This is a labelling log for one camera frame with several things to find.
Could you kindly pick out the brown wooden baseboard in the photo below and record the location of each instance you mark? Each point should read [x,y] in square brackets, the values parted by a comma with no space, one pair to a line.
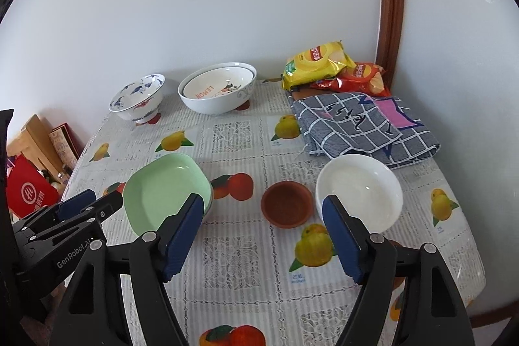
[496,313]

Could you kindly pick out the green square plate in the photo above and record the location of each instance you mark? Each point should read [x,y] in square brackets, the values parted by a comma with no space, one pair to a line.
[162,188]

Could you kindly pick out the patterned gift box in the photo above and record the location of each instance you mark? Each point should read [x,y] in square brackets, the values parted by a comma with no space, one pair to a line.
[65,143]

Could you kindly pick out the yellow chip bag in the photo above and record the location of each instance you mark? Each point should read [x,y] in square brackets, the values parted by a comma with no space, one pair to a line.
[316,64]

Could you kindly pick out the plain white bowl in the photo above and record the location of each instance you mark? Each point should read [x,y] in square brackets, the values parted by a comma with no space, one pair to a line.
[365,184]

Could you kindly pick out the small brown clay dish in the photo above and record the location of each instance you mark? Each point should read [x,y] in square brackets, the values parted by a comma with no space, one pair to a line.
[399,281]
[287,204]

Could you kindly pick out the grey checked cloth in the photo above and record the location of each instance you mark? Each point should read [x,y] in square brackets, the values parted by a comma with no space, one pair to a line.
[348,127]

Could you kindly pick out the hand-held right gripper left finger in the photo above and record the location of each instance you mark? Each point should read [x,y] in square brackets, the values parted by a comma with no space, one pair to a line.
[184,236]

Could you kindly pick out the large white stacked bowls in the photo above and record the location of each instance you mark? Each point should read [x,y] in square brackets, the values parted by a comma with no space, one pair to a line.
[215,105]

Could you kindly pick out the blue patterned footed bowl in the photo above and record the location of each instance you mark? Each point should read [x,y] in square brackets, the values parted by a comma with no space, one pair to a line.
[138,102]

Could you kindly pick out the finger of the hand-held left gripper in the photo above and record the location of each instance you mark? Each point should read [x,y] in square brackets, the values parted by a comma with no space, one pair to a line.
[77,202]
[103,208]

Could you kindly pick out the white bowl with orange print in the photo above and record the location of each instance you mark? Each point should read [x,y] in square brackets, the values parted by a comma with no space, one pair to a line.
[219,82]

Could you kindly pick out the brown cardboard boxes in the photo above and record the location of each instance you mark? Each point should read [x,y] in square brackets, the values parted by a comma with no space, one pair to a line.
[34,135]

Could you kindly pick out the red paper bag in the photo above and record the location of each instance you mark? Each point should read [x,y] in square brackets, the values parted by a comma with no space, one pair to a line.
[28,188]

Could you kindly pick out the red chip bag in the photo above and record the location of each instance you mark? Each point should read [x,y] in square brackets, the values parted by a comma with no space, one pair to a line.
[361,76]

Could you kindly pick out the fruit print tablecloth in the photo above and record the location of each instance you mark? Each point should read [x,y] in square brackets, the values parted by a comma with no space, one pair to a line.
[251,143]

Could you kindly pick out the brown wooden door frame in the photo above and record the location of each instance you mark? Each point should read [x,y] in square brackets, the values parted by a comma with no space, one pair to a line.
[391,5]

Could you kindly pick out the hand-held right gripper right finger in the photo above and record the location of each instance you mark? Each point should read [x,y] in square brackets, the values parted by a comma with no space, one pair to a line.
[342,236]

